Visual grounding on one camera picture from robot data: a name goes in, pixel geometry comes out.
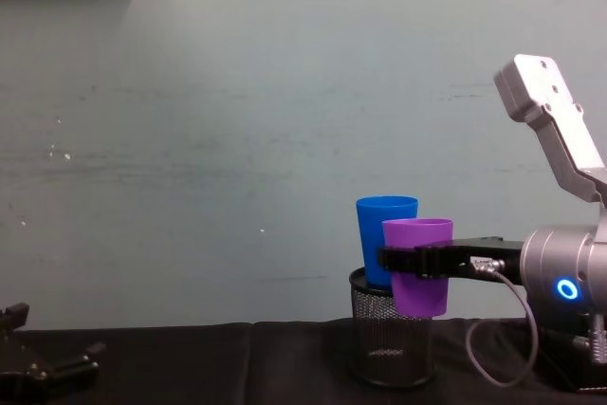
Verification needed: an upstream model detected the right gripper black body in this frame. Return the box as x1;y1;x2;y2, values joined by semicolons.
450;235;525;283

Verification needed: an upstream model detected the purple plastic cup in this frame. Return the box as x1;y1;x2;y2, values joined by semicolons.
381;217;455;319

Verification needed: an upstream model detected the blue plastic cup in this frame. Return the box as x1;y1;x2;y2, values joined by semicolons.
356;194;420;290

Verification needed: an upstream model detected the black mesh pen holder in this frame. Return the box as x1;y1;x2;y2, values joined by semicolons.
348;266;437;389

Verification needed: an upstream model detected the black table cloth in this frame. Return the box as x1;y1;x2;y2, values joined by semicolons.
0;316;607;405

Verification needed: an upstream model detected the thin grey gripper cable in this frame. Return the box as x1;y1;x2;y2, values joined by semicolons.
466;256;541;388

